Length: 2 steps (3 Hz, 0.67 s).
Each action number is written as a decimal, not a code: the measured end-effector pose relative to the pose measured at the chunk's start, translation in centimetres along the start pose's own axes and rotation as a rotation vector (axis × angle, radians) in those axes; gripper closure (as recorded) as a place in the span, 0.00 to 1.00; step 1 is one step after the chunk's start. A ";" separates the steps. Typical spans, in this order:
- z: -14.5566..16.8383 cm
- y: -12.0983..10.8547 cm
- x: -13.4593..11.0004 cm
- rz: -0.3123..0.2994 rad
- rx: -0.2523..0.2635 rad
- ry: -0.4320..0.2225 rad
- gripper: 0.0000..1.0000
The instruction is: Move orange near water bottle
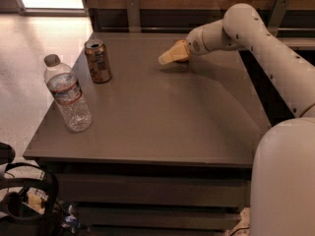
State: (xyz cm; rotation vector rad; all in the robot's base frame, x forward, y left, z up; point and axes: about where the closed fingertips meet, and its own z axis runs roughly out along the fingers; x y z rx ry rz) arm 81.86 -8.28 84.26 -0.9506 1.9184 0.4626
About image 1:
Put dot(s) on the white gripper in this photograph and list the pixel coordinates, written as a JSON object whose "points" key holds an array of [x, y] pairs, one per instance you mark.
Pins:
{"points": [[195, 43]]}

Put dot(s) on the orange fruit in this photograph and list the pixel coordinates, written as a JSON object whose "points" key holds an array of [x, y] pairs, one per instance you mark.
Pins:
{"points": [[182, 60]]}

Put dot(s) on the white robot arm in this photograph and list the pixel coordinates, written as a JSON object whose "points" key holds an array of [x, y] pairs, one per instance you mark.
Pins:
{"points": [[282, 196]]}

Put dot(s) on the clear plastic water bottle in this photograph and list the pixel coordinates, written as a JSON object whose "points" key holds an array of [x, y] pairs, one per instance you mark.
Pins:
{"points": [[64, 86]]}

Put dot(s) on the brown soda can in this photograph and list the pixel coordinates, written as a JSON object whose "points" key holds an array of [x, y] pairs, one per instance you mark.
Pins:
{"points": [[98, 61]]}

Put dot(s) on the grey drawer cabinet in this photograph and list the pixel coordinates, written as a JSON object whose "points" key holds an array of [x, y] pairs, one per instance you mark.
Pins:
{"points": [[198, 120]]}

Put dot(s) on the upper grey drawer front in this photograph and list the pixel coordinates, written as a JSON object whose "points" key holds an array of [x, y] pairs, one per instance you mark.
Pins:
{"points": [[113, 189]]}

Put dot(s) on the grey drawer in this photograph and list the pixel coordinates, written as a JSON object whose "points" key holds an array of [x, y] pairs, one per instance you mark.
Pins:
{"points": [[158, 218], [113, 189]]}

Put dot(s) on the lower grey drawer front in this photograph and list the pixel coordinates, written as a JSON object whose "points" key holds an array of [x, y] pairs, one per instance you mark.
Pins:
{"points": [[158, 218]]}

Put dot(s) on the left metal bracket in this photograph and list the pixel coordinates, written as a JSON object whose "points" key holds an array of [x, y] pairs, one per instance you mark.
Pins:
{"points": [[133, 15]]}

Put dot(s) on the metal bracket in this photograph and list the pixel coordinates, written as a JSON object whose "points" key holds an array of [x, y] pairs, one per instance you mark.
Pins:
{"points": [[277, 15], [133, 15]]}

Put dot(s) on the right metal bracket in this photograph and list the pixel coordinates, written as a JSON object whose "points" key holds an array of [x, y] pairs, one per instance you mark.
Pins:
{"points": [[277, 15]]}

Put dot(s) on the black round-frame object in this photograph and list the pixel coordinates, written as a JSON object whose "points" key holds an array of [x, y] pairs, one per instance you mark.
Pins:
{"points": [[16, 217]]}

